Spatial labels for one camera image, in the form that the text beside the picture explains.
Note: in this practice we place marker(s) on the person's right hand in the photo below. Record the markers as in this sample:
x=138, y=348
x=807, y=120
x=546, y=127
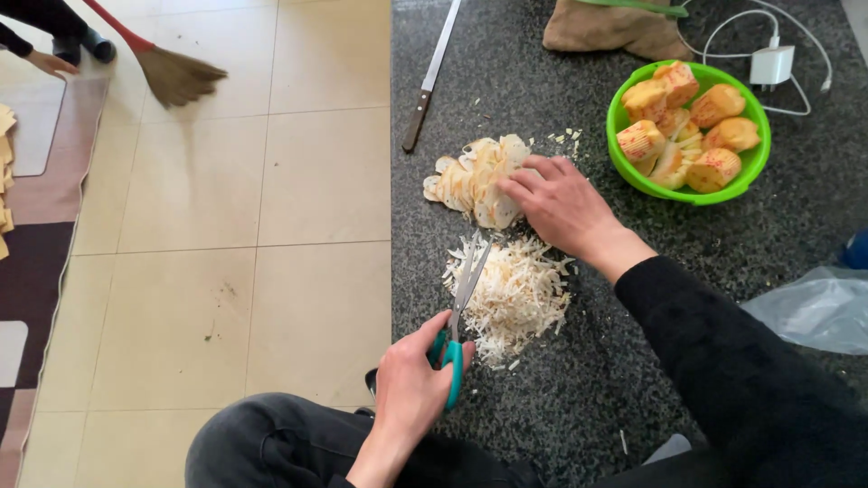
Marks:
x=566, y=207

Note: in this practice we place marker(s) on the person's left hand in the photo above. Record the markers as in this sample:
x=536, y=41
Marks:
x=407, y=390

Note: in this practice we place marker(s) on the person's dark grey trousers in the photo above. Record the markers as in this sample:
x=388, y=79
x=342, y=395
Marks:
x=271, y=440

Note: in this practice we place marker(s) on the small black object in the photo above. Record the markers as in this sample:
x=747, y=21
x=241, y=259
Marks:
x=371, y=383

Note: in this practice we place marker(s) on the green plastic strip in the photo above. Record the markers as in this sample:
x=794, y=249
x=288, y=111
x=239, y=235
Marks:
x=637, y=6

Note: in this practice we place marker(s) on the pile of pale root slices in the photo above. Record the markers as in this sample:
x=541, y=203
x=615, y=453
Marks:
x=475, y=183

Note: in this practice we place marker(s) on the stack of yellow pieces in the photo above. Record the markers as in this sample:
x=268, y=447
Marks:
x=5, y=169

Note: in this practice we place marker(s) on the clear plastic bag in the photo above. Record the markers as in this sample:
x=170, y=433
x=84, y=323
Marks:
x=814, y=312

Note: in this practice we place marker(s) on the scattered root crumbs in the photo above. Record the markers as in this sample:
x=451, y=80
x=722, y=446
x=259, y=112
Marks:
x=566, y=139

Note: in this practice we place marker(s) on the pile of yellow root chunks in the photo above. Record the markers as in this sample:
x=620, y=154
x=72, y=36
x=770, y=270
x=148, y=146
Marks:
x=712, y=105

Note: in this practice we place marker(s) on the person's right fingers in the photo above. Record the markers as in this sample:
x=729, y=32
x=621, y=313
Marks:
x=532, y=179

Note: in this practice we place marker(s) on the heap of shredded root strips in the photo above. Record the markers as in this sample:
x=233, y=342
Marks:
x=519, y=298

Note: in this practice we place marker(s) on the green plastic bowl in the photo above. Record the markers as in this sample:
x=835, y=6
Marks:
x=736, y=177

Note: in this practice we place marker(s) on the blue object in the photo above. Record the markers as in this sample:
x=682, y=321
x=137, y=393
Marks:
x=857, y=251

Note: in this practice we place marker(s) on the brown cloth sack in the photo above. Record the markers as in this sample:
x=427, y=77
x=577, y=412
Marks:
x=610, y=30

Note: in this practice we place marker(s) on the brown patterned rug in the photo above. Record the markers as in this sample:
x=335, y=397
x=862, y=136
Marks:
x=37, y=271

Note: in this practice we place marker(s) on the white charger plug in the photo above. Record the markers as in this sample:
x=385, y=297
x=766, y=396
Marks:
x=772, y=64

